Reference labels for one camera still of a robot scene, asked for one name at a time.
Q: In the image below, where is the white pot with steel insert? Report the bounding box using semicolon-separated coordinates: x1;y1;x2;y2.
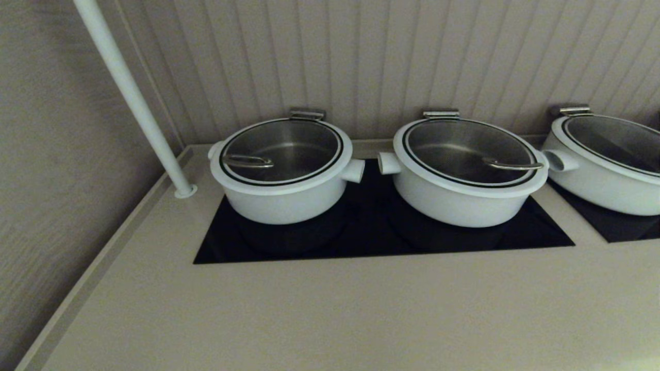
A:
208;140;366;225
540;129;660;216
377;151;548;228

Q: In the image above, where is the white metal pole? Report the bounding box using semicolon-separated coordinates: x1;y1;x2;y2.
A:
72;0;198;199

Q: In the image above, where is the wide black glass cooktop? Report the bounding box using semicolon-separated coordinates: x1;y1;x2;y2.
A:
193;159;575;265

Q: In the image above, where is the right white pot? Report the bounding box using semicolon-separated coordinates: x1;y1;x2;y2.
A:
552;114;660;185

